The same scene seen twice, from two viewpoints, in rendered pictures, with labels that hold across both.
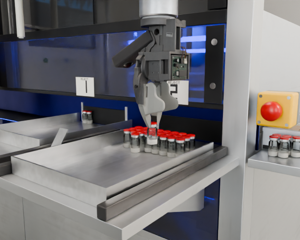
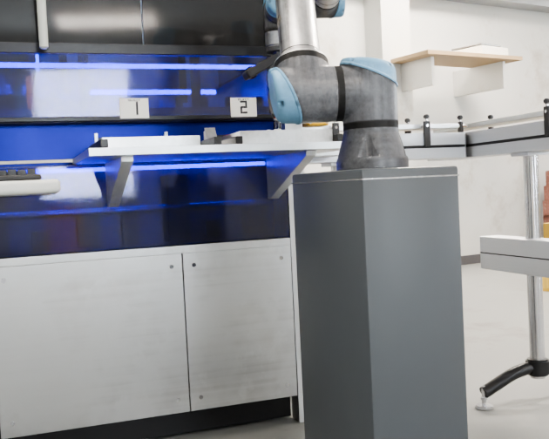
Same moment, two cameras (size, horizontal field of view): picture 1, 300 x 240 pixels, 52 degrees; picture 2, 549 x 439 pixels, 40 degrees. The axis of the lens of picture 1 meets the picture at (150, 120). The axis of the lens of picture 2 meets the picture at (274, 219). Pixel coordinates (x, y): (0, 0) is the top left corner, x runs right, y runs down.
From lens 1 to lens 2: 196 cm
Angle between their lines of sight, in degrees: 57
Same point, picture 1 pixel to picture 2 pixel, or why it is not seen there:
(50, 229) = (64, 308)
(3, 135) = (138, 142)
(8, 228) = not seen: outside the picture
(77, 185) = (310, 133)
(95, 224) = (336, 145)
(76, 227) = (118, 283)
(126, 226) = not seen: hidden behind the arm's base
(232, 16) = not seen: hidden behind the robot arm
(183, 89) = (252, 104)
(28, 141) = (183, 139)
